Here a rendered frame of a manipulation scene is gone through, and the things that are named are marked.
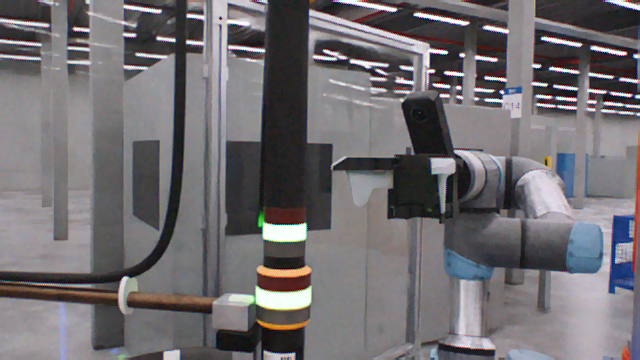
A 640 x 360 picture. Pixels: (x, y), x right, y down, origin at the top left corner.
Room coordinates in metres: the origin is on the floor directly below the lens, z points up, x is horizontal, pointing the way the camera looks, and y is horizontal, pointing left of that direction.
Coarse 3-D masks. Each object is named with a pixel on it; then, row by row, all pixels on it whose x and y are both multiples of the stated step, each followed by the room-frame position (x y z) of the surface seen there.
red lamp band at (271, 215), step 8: (264, 208) 0.41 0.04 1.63; (272, 208) 0.40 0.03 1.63; (280, 208) 0.40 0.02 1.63; (296, 208) 0.41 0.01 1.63; (304, 208) 0.41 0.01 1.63; (264, 216) 0.41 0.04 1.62; (272, 216) 0.40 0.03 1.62; (280, 216) 0.40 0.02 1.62; (288, 216) 0.40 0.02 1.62; (296, 216) 0.41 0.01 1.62; (304, 216) 0.41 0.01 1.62
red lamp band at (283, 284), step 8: (264, 280) 0.40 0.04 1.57; (272, 280) 0.40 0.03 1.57; (280, 280) 0.40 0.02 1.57; (288, 280) 0.40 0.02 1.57; (296, 280) 0.40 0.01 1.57; (304, 280) 0.41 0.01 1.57; (264, 288) 0.40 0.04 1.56; (272, 288) 0.40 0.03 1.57; (280, 288) 0.40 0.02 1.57; (288, 288) 0.40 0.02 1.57; (296, 288) 0.40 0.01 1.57; (304, 288) 0.41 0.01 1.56
